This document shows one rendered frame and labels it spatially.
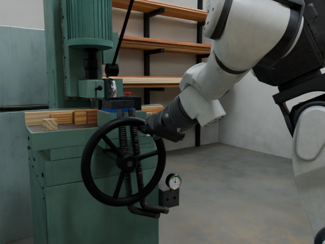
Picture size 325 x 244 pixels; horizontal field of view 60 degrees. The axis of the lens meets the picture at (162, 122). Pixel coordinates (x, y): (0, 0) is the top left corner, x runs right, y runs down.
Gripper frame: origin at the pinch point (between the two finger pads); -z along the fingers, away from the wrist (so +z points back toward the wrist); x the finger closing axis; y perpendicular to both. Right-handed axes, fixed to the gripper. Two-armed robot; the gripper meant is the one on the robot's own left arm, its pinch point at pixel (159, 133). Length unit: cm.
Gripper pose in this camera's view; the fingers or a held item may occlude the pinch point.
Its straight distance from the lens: 85.6
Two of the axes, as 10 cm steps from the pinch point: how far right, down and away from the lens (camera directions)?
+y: 1.7, -8.5, 5.1
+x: 8.8, 3.6, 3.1
